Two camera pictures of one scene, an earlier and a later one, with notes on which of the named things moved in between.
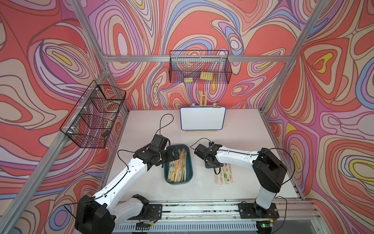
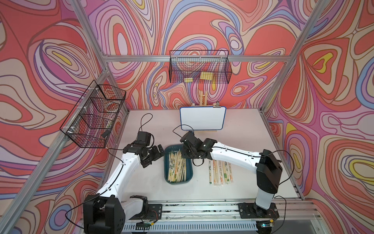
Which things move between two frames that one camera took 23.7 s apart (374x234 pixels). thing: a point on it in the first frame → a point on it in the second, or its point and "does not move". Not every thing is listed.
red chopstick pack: (222, 176) does not move
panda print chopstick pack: (228, 172) does not move
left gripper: (170, 156) → (156, 154)
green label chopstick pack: (225, 173) does not move
